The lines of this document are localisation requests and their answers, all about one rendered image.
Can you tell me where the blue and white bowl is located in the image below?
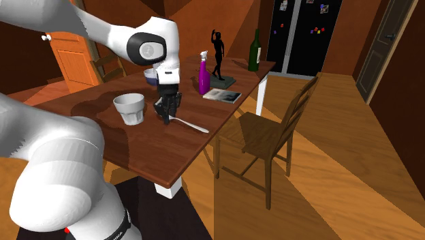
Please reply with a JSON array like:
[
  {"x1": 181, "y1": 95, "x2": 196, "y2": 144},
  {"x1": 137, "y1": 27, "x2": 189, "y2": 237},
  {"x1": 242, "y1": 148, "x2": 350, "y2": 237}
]
[{"x1": 142, "y1": 67, "x2": 160, "y2": 87}]

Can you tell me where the black fridge with magnets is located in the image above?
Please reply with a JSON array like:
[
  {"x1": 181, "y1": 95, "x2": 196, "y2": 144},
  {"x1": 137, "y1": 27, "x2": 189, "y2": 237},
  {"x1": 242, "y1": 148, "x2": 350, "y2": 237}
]
[{"x1": 265, "y1": 0, "x2": 343, "y2": 78}]

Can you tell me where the green wine bottle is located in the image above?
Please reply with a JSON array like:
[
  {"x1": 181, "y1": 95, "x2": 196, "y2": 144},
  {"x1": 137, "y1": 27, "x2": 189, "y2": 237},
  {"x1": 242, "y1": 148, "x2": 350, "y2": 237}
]
[{"x1": 247, "y1": 28, "x2": 262, "y2": 72}]

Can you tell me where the white ribbed cup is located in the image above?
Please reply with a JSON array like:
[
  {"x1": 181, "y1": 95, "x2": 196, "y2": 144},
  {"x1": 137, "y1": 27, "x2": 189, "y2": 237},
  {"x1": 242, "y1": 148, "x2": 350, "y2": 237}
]
[{"x1": 112, "y1": 93, "x2": 146, "y2": 126}]

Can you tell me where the wooden chair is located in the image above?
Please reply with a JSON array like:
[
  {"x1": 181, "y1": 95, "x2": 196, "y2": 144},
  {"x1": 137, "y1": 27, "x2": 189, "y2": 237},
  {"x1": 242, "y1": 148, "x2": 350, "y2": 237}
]
[
  {"x1": 89, "y1": 52, "x2": 128, "y2": 85},
  {"x1": 202, "y1": 72, "x2": 324, "y2": 211}
]

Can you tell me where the black human figure statue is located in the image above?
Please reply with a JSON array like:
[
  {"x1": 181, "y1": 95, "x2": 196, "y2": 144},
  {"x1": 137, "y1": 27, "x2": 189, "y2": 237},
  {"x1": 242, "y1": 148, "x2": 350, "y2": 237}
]
[{"x1": 209, "y1": 29, "x2": 238, "y2": 90}]

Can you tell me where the purple spray bottle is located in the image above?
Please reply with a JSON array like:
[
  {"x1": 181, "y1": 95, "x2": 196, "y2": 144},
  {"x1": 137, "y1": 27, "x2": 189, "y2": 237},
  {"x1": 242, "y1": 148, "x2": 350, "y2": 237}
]
[{"x1": 198, "y1": 50, "x2": 212, "y2": 96}]

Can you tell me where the grey book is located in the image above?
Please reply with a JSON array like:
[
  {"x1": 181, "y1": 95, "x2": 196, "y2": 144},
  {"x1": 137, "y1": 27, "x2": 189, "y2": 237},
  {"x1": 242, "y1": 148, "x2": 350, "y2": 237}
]
[{"x1": 202, "y1": 87, "x2": 243, "y2": 105}]

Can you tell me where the dark grey door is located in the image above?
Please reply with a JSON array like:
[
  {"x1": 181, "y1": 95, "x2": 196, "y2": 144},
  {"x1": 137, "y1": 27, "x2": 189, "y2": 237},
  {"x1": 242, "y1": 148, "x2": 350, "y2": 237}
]
[{"x1": 355, "y1": 0, "x2": 420, "y2": 104}]

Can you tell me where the silver spoon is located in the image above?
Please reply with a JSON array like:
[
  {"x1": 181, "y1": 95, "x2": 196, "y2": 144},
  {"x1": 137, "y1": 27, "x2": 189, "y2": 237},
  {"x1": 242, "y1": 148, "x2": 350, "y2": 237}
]
[{"x1": 155, "y1": 110, "x2": 210, "y2": 134}]

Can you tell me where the wooden table with white legs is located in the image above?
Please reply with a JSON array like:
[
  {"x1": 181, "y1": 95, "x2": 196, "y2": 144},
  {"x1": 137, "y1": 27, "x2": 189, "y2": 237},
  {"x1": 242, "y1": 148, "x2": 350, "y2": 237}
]
[{"x1": 33, "y1": 54, "x2": 277, "y2": 200}]

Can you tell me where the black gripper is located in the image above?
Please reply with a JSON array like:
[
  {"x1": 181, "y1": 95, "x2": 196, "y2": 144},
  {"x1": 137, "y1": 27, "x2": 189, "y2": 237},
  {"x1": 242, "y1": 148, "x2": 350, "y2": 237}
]
[{"x1": 153, "y1": 82, "x2": 183, "y2": 125}]

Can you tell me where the orange door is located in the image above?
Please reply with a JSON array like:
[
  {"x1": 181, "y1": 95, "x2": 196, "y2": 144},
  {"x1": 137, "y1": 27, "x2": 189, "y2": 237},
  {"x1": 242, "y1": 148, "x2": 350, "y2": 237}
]
[{"x1": 41, "y1": 0, "x2": 102, "y2": 95}]

